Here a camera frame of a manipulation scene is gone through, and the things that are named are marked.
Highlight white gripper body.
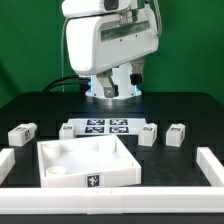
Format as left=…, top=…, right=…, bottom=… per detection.
left=66, top=9, right=159, bottom=75

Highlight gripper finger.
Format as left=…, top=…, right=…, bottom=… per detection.
left=97, top=70, right=118, bottom=98
left=130, top=58, right=144, bottom=85

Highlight white square tabletop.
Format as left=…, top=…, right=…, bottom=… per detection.
left=37, top=135, right=141, bottom=188

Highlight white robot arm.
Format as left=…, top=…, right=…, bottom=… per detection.
left=62, top=0, right=162, bottom=104

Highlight white U-shaped fence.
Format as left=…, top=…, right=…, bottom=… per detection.
left=0, top=147, right=224, bottom=214

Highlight black cables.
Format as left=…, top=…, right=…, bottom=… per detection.
left=41, top=75, right=92, bottom=94

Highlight grey camera cable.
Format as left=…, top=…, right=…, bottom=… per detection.
left=60, top=16, right=71, bottom=93

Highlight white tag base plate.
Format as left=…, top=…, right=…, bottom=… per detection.
left=68, top=118, right=146, bottom=136

